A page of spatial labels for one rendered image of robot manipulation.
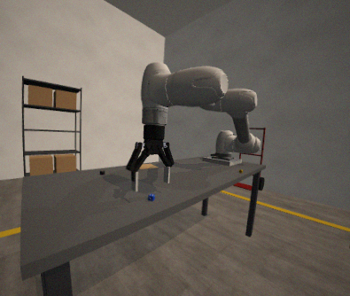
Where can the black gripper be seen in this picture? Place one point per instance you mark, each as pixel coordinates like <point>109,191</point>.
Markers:
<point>153,142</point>

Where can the tan flat mat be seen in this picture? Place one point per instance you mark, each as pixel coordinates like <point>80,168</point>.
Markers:
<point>146,166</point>

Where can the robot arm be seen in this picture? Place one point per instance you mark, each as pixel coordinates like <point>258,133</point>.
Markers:
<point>200,86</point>

